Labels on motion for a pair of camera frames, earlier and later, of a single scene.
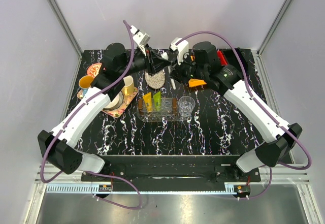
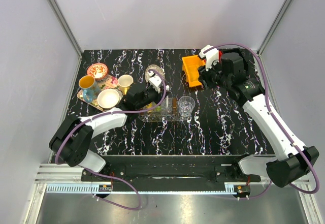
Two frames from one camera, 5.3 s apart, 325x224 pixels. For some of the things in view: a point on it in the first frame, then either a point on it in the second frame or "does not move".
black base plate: [160, 168] does not move
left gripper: [154, 63] → [159, 96]
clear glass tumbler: [186, 105] does not move
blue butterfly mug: [85, 82] does not move
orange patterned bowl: [93, 69] does not move
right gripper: [178, 71] → [204, 77]
